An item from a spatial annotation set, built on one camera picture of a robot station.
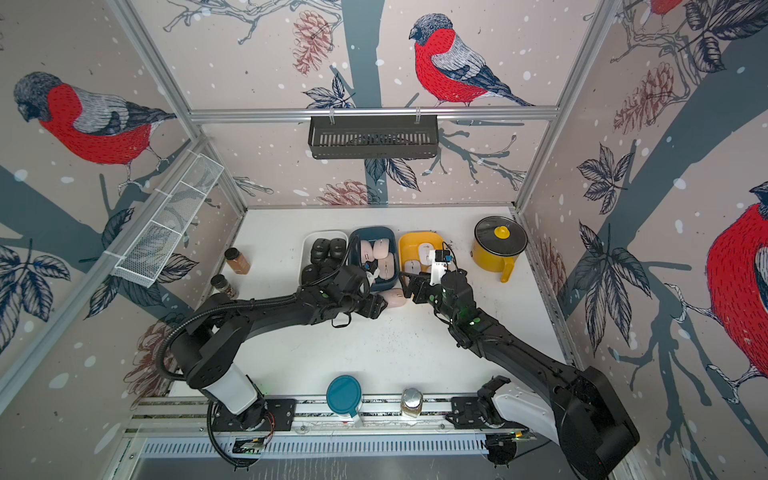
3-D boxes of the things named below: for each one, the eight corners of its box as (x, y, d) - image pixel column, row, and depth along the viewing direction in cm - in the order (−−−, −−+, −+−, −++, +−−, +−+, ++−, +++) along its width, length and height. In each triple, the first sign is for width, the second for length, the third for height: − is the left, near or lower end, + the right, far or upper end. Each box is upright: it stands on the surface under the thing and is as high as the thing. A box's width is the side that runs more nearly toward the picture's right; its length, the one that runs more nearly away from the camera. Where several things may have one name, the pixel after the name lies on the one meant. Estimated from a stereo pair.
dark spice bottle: (223, 299, 96) (208, 284, 88) (227, 290, 98) (212, 274, 91) (234, 299, 96) (220, 284, 88) (238, 290, 98) (225, 274, 91)
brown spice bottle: (233, 274, 102) (221, 259, 95) (238, 262, 105) (226, 247, 98) (248, 274, 102) (237, 259, 95) (252, 262, 105) (242, 247, 98)
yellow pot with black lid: (460, 265, 104) (467, 243, 94) (482, 229, 114) (490, 206, 105) (504, 287, 98) (516, 266, 88) (522, 247, 109) (535, 224, 99)
